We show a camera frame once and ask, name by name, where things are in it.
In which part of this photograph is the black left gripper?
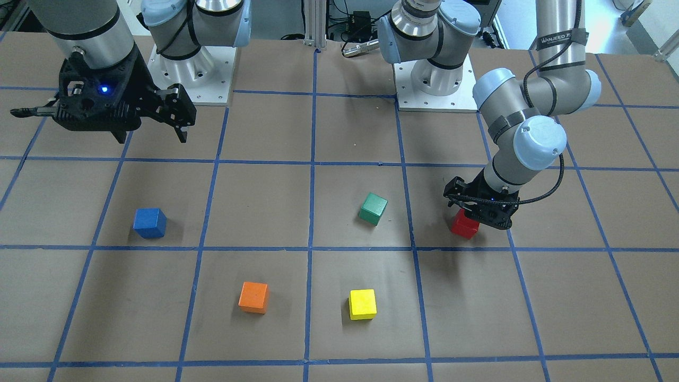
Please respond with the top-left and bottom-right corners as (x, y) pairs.
(443, 169), (520, 230)

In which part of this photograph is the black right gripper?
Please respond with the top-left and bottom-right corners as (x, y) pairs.
(10, 51), (197, 144)

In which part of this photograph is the red wooden block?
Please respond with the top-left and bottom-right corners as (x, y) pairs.
(449, 209), (480, 240)

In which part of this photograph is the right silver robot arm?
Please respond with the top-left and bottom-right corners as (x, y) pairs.
(11, 1), (251, 143)

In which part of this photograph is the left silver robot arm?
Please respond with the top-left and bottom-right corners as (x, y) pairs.
(377, 1), (602, 235)

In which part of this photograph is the green wooden block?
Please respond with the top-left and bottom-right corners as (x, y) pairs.
(358, 193), (388, 227)

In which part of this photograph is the blue wooden block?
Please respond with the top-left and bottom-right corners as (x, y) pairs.
(133, 207), (167, 239)

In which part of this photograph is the yellow wooden block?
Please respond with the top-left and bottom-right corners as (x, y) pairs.
(347, 289), (377, 320)

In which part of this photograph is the orange wooden block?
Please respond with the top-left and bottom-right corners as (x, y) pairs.
(238, 281), (269, 314)

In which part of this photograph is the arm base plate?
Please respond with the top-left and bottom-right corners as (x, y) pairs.
(393, 56), (478, 113)
(147, 46), (238, 106)

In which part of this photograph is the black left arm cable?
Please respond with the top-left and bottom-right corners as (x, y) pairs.
(447, 32), (584, 209)

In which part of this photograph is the aluminium frame post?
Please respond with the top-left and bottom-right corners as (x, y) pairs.
(303, 0), (327, 50)

